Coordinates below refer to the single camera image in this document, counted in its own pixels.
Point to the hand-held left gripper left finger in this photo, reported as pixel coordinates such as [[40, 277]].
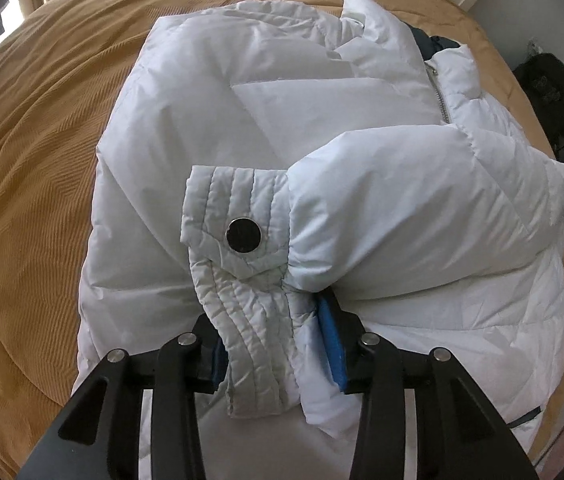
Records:
[[217, 366]]

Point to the white puffer jacket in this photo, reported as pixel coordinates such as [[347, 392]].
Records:
[[362, 200]]

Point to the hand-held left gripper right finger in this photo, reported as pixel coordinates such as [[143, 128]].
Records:
[[332, 342]]

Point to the black backpack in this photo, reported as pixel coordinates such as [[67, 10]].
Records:
[[544, 85]]

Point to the tan bedspread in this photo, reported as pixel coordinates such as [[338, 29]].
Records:
[[36, 160]]

